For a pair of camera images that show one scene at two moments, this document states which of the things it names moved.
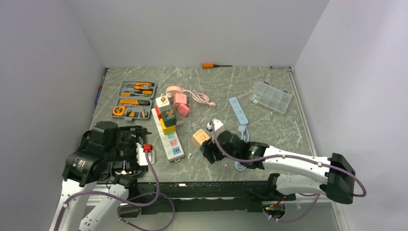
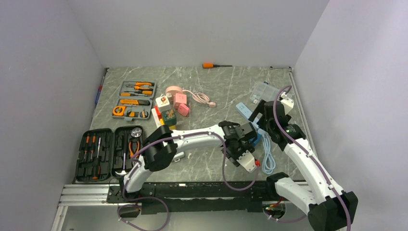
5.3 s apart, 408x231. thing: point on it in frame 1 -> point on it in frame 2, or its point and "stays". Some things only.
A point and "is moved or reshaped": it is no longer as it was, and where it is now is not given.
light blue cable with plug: (244, 136) is moved or reshaped
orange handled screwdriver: (210, 65) stays
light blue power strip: (238, 110) -> (245, 112)
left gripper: (133, 143) -> (233, 158)
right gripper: (209, 147) -> (260, 109)
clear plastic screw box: (272, 97) stays
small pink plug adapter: (183, 109) stays
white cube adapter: (163, 103) stays
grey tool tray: (134, 99) stays
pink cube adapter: (178, 99) stays
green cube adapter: (169, 117) stays
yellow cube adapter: (167, 130) stays
